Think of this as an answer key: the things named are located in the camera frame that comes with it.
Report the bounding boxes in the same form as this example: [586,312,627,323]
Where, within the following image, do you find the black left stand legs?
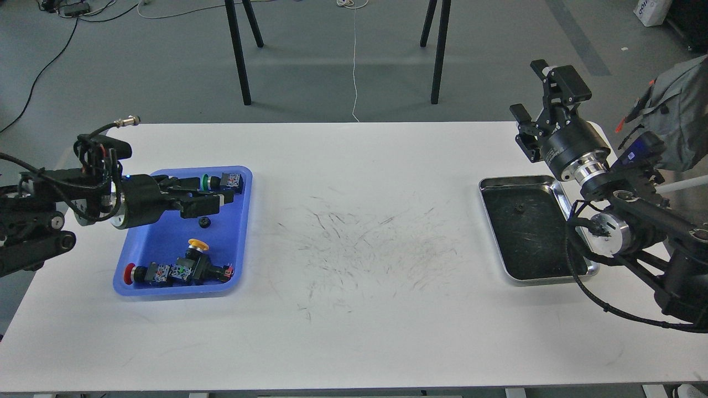
[223,1,264,106]

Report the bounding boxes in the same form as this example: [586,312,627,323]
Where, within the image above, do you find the black stand legs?
[419,1,452,105]
[223,1,264,106]

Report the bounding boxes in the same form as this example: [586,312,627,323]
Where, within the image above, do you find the white hanging cord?
[335,0,369,123]

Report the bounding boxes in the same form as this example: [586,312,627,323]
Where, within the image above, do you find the blue plastic tray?
[113,165,253,297]

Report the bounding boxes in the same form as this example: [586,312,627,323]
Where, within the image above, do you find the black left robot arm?
[1,116,245,276]

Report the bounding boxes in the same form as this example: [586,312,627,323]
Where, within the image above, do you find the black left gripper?
[111,174,235,229]

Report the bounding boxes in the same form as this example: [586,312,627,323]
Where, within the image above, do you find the green push button switch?
[199,173,244,195]

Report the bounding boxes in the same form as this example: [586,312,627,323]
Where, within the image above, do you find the black floor cable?
[0,0,142,134]

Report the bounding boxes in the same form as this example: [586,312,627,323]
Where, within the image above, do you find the silver metal tray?
[478,175,600,286]

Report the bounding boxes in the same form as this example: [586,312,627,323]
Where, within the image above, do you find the yellow push button switch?
[169,239,235,285]

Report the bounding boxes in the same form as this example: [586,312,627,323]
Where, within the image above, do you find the grey backpack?
[615,55,707,172]

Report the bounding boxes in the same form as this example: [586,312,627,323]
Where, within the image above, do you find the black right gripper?
[510,60,610,183]

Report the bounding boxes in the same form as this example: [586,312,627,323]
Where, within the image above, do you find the black right stand legs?
[419,1,452,105]

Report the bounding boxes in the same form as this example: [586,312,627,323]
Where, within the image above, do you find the red push button switch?
[122,262,172,287]

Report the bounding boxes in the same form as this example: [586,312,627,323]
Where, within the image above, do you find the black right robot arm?
[510,56,706,333]

